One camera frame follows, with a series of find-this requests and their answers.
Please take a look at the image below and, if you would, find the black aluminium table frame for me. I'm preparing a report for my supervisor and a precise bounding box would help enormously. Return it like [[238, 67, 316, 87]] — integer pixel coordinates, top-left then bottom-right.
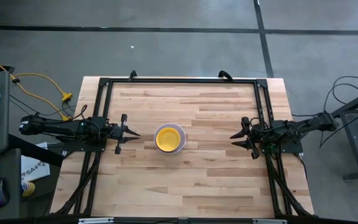
[[50, 77, 315, 218]]

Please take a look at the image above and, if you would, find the large white bowl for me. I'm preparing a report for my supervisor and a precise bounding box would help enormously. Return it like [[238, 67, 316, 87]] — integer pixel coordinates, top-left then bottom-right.
[[154, 123, 187, 155]]

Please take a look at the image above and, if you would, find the yellow cup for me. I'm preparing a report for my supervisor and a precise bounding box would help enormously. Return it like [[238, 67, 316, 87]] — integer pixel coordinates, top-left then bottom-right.
[[21, 181, 36, 198]]

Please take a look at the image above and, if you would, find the silver rail bracket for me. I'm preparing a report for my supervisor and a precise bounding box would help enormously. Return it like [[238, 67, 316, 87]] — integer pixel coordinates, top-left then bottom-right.
[[252, 218, 288, 224], [78, 217, 114, 224]]

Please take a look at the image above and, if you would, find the black floor cable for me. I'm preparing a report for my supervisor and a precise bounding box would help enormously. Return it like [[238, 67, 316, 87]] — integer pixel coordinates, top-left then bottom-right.
[[290, 76, 358, 118], [319, 109, 358, 149], [9, 94, 77, 118]]

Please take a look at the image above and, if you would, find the black desk leg beam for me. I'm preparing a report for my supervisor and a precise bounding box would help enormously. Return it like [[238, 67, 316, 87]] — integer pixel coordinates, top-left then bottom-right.
[[7, 133, 65, 167]]

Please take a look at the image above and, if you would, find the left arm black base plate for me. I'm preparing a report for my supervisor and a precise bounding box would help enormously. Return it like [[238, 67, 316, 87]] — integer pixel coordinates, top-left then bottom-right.
[[56, 133, 107, 153]]

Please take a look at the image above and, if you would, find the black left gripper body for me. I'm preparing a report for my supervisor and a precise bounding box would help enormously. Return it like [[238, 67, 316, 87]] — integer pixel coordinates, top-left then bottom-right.
[[106, 113, 129, 156]]

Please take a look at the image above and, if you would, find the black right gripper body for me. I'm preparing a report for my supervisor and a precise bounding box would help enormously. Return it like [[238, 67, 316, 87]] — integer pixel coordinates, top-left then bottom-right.
[[241, 116, 269, 161]]

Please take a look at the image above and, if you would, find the black side table frame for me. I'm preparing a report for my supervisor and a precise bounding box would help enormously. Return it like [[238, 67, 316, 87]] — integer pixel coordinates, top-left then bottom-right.
[[323, 85, 358, 182]]

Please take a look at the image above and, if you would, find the white printed paper sheet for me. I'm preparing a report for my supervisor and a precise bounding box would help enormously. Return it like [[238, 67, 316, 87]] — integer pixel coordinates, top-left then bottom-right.
[[21, 142, 51, 182]]

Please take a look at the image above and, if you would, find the yellow plastic bowl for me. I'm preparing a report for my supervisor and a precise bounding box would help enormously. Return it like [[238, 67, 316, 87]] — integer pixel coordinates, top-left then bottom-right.
[[155, 126, 181, 153]]

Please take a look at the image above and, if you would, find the grey desk surface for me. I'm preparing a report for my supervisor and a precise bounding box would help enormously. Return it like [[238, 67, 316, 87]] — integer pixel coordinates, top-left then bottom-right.
[[0, 148, 22, 220]]

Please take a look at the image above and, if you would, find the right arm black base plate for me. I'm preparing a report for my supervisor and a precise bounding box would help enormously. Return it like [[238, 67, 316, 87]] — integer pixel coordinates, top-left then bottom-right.
[[259, 141, 303, 154]]

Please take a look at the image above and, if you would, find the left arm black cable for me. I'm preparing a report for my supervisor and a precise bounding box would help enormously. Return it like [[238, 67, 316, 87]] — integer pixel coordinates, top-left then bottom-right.
[[72, 104, 89, 121]]

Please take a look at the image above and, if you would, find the yellow extension cord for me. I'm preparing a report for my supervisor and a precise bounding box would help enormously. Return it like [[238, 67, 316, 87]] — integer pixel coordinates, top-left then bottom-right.
[[11, 73, 73, 103], [0, 52, 71, 122]]

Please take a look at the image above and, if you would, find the black gantry beam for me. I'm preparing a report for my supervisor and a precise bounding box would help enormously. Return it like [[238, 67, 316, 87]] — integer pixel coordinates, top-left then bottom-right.
[[0, 213, 358, 224]]

